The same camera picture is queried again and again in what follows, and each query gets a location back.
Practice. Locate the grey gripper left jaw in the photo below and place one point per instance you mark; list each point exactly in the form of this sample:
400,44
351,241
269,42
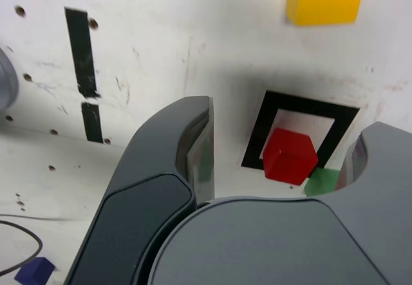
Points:
138,201

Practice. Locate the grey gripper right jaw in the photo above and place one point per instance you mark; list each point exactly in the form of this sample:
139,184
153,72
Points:
273,243

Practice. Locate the green cube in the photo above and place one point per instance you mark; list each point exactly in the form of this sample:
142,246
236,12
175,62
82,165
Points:
322,182

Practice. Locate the red cube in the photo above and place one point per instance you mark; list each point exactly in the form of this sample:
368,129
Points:
289,156

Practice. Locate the yellow cube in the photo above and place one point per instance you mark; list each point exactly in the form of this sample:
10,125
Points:
325,2

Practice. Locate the black tape square outline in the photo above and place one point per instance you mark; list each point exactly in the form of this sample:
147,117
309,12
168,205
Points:
289,101

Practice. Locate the dark blue cube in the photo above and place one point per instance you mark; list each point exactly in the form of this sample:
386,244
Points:
35,270

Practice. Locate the black tape strip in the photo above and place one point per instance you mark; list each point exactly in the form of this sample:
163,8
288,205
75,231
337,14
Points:
82,53

